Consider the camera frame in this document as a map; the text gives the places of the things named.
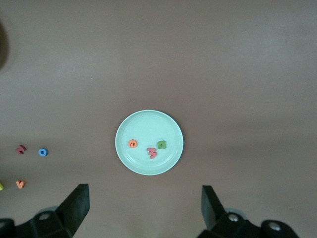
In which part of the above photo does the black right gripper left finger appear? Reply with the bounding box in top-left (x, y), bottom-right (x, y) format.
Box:
top-left (0, 183), bottom-right (90, 238)

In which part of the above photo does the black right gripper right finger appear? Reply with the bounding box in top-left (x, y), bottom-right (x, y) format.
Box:
top-left (198, 185), bottom-right (300, 238)

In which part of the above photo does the pink foam letter w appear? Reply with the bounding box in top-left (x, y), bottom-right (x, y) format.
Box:
top-left (146, 147), bottom-right (159, 160)

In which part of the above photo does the green plate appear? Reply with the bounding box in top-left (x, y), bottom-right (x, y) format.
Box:
top-left (115, 110), bottom-right (184, 176)

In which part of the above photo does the beige plate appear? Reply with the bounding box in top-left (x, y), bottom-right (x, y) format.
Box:
top-left (0, 19), bottom-right (11, 74)

